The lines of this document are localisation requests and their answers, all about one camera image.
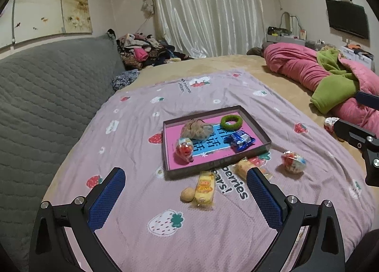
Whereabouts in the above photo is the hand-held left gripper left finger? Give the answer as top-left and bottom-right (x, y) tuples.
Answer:
(29, 167), (126, 272)

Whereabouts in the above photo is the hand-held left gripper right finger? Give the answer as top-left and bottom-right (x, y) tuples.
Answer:
(247, 167), (345, 272)

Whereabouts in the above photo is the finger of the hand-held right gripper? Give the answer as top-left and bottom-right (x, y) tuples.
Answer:
(333, 118), (379, 150)
(355, 91), (379, 112)

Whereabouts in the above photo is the orange bread packet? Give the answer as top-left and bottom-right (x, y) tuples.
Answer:
(234, 158), (273, 182)

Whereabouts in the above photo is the red toy egg packet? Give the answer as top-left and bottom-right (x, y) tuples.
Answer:
(176, 138), (195, 163)
(281, 150), (307, 175)

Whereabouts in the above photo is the yellow snack packet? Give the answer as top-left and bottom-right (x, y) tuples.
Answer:
(194, 171), (216, 206)

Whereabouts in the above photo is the blue snack packet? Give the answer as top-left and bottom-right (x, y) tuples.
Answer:
(223, 130), (257, 152)

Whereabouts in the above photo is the grey shallow cardboard box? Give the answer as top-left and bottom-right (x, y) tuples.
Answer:
(162, 105), (272, 181)

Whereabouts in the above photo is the walnut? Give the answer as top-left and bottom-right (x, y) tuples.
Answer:
(180, 187), (196, 203)

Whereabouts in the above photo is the green fuzzy ring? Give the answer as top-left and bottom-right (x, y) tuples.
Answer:
(220, 114), (243, 130)

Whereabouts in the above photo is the beige mesh pouch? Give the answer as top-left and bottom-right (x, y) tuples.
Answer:
(180, 118), (214, 140)

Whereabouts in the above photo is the small cloth doll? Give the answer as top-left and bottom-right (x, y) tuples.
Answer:
(324, 117), (341, 135)

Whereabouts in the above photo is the green fleece blanket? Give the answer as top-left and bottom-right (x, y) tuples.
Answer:
(310, 48), (360, 114)

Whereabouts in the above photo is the white storage box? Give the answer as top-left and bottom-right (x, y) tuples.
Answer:
(340, 45), (375, 68)

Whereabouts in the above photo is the pink strawberry print blanket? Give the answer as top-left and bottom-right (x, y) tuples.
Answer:
(41, 71), (374, 272)

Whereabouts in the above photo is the black television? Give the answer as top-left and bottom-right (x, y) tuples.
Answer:
(326, 0), (370, 40)

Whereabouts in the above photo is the pink quilt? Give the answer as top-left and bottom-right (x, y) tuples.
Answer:
(263, 42), (379, 136)

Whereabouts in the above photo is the pink and blue book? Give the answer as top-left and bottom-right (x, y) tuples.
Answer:
(166, 116), (264, 169)

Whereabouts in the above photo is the curved white tube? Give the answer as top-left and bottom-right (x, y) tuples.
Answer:
(281, 11), (305, 34)

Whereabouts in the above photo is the dark bag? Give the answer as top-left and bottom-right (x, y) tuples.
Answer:
(267, 26), (292, 37)

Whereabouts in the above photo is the grey quilted headboard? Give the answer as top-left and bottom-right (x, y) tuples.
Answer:
(0, 35), (126, 272)

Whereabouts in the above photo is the blue patterned cloth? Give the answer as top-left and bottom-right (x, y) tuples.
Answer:
(112, 69), (140, 92)

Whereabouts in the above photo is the pile of clothes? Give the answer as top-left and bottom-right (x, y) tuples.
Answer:
(107, 29), (191, 70)

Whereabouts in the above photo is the white curtain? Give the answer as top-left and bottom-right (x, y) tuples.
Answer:
(135, 0), (265, 59)

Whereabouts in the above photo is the hanging plush ornament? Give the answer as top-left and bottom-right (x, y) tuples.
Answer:
(141, 0), (155, 15)

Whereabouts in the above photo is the floral wall painting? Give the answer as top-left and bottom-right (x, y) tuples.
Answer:
(0, 0), (94, 50)

